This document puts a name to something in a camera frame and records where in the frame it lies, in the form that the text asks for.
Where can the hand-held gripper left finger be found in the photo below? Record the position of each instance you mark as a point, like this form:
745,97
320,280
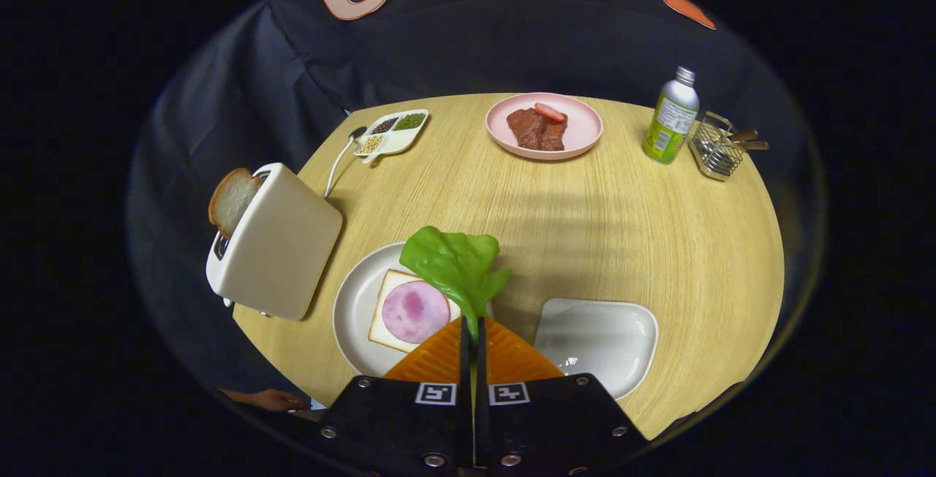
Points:
409,433

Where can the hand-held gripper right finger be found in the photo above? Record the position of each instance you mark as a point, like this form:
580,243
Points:
548,433

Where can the green lettuce leaf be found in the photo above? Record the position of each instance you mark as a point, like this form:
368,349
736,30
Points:
453,261

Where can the toasted bread slice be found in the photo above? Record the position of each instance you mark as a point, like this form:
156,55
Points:
232,200

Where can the white square dish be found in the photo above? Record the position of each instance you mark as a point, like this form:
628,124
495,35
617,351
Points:
596,342

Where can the white sandwich bread slice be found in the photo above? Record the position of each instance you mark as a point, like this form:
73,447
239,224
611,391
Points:
380,327

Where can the pink ham slice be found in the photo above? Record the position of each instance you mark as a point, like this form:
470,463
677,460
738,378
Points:
413,312

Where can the grey round plate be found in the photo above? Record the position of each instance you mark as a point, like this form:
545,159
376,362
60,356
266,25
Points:
355,309

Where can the white toaster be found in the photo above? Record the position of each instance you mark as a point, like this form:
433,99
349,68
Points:
281,243

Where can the white divided condiment tray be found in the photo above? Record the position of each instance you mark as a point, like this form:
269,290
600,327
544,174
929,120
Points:
398,142

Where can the brown cooked meat slice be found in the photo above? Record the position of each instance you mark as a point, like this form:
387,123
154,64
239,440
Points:
537,133

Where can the pink plate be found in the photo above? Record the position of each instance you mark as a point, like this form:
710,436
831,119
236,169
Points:
585,129

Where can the pink sausage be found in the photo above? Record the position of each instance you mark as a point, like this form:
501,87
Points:
549,112

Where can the green label metal bottle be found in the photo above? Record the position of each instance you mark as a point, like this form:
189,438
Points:
669,122

